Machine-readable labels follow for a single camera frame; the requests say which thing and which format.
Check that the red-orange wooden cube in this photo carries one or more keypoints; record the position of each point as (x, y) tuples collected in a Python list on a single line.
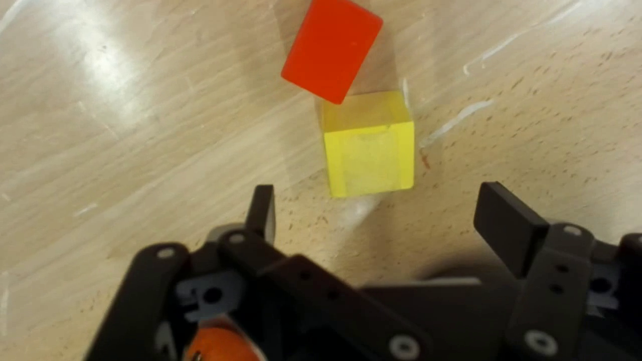
[(331, 51)]

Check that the yellow wooden cube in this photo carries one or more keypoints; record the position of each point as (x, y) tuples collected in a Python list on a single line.
[(367, 153)]

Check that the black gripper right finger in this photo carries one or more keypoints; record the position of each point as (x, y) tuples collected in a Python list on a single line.
[(511, 227)]

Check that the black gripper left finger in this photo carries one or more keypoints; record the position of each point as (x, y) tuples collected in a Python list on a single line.
[(262, 213)]

